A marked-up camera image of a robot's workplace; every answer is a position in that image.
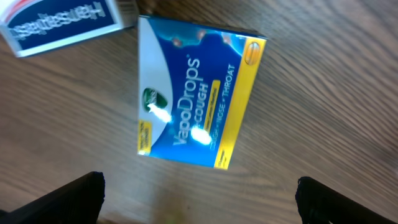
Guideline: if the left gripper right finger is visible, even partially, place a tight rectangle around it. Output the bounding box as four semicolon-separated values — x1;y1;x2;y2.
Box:
295;176;397;224

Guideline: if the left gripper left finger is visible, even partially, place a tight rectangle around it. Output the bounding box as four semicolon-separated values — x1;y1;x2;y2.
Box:
1;172;105;224

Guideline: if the blue yellow VapoDrops box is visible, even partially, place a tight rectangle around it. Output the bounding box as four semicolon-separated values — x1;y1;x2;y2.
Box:
137;16;267;170

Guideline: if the white and navy box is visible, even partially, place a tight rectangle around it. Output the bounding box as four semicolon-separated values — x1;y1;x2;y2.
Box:
1;0;139;57

